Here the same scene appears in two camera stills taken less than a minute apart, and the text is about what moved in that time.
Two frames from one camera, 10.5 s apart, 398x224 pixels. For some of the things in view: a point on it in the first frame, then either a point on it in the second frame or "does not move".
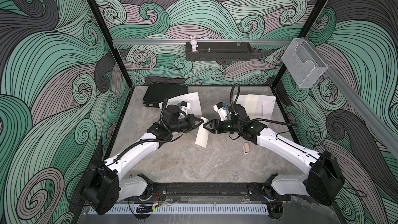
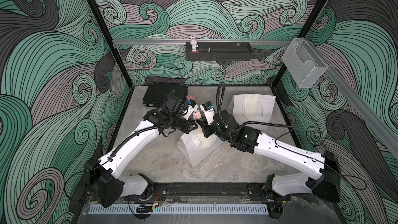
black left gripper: x=190 y=124 does not move
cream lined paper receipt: x=251 y=101 does not move
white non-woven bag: x=192 y=98 → x=194 y=148
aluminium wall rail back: x=201 y=41 does not move
